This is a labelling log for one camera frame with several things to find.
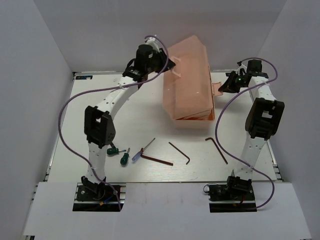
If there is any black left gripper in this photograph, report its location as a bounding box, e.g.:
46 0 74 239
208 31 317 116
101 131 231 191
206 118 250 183
145 47 176 74

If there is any pink plastic toolbox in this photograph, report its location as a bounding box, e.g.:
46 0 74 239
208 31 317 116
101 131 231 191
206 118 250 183
162 35 222 129

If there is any long brown hex key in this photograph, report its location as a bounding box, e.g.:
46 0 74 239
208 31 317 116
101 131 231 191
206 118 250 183
205 137 229 165

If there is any blue clear handle screwdriver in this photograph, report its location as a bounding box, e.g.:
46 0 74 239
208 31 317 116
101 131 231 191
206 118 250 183
131 138 156 162

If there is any green stubby screwdriver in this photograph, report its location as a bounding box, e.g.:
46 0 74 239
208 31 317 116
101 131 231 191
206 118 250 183
120 147 131 167
106 147 126 156

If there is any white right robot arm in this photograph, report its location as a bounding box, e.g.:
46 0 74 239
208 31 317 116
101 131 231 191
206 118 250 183
218 58 285 200

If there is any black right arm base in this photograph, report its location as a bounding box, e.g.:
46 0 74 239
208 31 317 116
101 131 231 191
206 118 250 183
203 183 257 213

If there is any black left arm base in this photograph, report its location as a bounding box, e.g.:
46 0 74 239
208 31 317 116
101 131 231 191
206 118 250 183
72 183 126 213

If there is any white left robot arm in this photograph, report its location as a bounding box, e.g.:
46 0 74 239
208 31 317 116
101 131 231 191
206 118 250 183
81 35 175 200

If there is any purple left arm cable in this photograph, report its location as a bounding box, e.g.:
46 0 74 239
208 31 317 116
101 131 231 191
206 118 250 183
58 34 171 211

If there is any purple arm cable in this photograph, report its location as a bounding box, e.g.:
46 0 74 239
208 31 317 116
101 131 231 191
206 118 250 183
58 34 171 211
214 57 280 210

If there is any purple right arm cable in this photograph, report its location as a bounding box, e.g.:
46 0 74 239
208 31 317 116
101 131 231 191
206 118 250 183
214 57 280 210

